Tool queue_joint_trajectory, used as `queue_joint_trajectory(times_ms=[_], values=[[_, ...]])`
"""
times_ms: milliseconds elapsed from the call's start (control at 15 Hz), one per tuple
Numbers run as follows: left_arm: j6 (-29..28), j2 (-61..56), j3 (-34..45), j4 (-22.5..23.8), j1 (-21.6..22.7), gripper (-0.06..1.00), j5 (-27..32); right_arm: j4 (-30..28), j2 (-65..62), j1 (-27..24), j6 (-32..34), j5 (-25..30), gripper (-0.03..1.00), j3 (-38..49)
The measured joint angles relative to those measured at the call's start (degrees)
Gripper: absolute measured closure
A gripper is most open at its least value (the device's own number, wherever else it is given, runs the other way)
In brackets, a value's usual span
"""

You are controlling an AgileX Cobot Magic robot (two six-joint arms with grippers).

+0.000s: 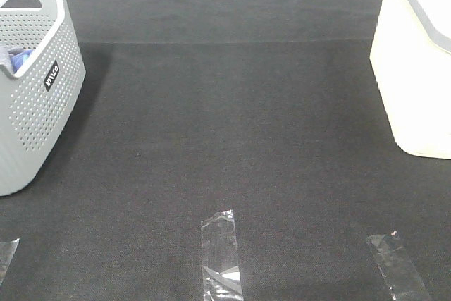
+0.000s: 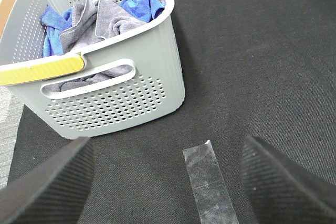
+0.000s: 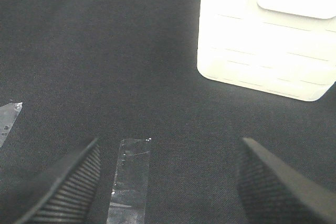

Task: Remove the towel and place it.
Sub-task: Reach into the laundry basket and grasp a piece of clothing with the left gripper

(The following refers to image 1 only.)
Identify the grey towel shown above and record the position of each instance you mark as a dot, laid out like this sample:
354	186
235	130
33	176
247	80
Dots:
5	59

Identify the blue towel in basket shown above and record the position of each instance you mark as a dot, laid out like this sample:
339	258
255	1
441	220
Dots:
18	56

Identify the black table mat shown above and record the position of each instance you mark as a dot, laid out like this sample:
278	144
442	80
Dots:
189	107

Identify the centre clear tape strip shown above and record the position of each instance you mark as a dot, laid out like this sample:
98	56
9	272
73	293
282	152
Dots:
220	264

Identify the clear tape strip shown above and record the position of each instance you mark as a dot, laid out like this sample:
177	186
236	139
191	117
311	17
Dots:
397	269
7	251
220	264

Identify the grey perforated laundry basket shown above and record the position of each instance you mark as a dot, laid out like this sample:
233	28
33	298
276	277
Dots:
37	100

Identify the cream white laundry basket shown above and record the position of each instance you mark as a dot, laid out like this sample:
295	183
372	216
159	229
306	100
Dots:
410	57

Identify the right clear tape strip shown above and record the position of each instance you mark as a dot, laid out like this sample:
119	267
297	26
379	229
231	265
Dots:
397	269

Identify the left clear tape strip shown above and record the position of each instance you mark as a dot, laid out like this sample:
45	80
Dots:
7	251

